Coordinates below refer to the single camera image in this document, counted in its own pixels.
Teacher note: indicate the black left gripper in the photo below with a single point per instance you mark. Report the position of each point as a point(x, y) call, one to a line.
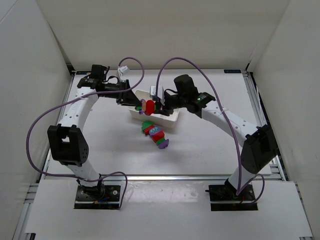
point(124, 92)

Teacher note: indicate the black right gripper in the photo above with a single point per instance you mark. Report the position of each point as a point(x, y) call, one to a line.
point(165, 102)

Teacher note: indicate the red oval flower lego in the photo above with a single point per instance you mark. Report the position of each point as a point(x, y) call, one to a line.
point(149, 107)

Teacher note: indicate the green square lego brick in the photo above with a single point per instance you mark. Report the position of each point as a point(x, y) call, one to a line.
point(138, 108)

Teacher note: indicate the purple oval flower lego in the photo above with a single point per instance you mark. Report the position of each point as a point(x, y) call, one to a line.
point(154, 131)

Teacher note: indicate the red half-round lego brick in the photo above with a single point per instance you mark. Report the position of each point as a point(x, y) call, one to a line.
point(152, 130)

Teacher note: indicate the red double half-round lego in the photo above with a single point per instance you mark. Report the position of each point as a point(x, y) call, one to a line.
point(158, 136)

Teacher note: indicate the green top lego brick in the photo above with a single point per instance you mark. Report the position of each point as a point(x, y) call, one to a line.
point(147, 124)

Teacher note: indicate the green lego plates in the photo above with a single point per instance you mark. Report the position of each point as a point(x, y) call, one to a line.
point(146, 129)

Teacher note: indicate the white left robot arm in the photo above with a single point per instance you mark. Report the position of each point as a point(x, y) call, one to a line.
point(66, 140)

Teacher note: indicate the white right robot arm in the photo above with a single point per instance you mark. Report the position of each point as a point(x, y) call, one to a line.
point(255, 145)

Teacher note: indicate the white three-compartment tray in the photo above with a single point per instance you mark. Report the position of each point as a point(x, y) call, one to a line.
point(158, 119)

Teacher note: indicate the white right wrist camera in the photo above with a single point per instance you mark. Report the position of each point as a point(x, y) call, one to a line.
point(154, 88)

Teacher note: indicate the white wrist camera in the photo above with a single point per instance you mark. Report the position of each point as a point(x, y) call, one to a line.
point(123, 70)
point(154, 88)

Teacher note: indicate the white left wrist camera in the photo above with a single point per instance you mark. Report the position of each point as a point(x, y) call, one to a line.
point(123, 70)

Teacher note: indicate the aluminium frame rail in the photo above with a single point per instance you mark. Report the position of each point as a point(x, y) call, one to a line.
point(191, 177)

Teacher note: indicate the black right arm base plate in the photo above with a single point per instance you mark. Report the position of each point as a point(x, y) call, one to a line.
point(224, 200)

